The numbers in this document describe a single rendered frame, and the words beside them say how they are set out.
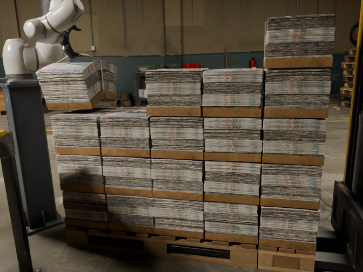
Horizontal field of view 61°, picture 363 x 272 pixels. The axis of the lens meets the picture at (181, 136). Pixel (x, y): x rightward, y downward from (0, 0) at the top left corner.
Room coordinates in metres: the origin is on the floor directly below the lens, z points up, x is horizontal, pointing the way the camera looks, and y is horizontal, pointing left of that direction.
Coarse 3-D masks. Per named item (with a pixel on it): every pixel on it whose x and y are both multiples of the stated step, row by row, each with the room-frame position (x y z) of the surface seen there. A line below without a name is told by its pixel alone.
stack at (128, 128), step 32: (64, 128) 1.71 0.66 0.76; (96, 128) 1.66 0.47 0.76; (128, 128) 1.64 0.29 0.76; (160, 128) 1.59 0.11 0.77; (192, 128) 1.55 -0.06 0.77; (224, 128) 1.51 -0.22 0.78; (256, 128) 1.47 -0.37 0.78; (64, 160) 1.72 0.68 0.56; (96, 160) 1.67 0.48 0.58; (128, 160) 1.62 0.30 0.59; (160, 160) 1.58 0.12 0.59; (192, 160) 1.55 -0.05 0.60; (64, 192) 1.73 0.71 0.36; (192, 192) 1.54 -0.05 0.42; (224, 192) 1.50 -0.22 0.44; (256, 192) 1.47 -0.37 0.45; (128, 224) 1.63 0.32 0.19; (160, 224) 1.59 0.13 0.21; (192, 224) 1.55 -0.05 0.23; (224, 224) 1.51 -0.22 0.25; (256, 224) 1.46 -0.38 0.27; (160, 256) 1.59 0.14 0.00; (192, 256) 1.55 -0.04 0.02; (256, 256) 1.46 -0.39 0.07
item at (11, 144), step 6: (6, 132) 1.44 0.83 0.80; (0, 138) 1.42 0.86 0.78; (6, 138) 1.42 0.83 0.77; (12, 138) 1.47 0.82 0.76; (0, 144) 1.42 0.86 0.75; (6, 144) 1.42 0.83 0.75; (12, 144) 1.46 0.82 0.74; (0, 150) 1.42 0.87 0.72; (6, 150) 1.42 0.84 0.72; (12, 150) 1.45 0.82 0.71; (0, 156) 1.42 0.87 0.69; (6, 156) 1.42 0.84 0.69; (12, 156) 1.44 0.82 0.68
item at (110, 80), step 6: (108, 66) 1.94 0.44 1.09; (114, 66) 2.02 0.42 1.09; (108, 72) 1.94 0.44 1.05; (114, 72) 2.01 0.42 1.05; (108, 78) 1.93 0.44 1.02; (114, 78) 2.01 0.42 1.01; (108, 84) 1.93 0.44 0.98; (114, 84) 2.01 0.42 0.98; (108, 90) 1.92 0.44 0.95; (114, 90) 2.00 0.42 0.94
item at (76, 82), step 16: (64, 64) 1.80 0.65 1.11; (80, 64) 1.76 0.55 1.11; (96, 64) 1.80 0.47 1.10; (48, 80) 1.71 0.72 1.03; (64, 80) 1.69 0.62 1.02; (80, 80) 1.67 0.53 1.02; (96, 80) 1.79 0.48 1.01; (48, 96) 1.75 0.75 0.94; (64, 96) 1.73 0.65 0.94; (80, 96) 1.70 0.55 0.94; (96, 96) 1.77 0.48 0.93
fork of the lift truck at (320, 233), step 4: (320, 232) 1.69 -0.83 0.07; (324, 232) 1.68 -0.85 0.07; (328, 232) 1.68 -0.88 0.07; (332, 232) 1.68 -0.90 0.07; (336, 232) 1.68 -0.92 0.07; (320, 236) 1.64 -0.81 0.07; (324, 236) 1.64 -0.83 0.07; (328, 236) 1.64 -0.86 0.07; (332, 236) 1.64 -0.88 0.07; (336, 236) 1.63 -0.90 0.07; (320, 240) 1.63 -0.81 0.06; (324, 240) 1.62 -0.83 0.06; (328, 240) 1.62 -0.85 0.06; (332, 240) 1.61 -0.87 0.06; (336, 240) 1.61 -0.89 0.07; (332, 244) 1.62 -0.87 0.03; (336, 244) 1.61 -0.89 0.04; (340, 244) 1.60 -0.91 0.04
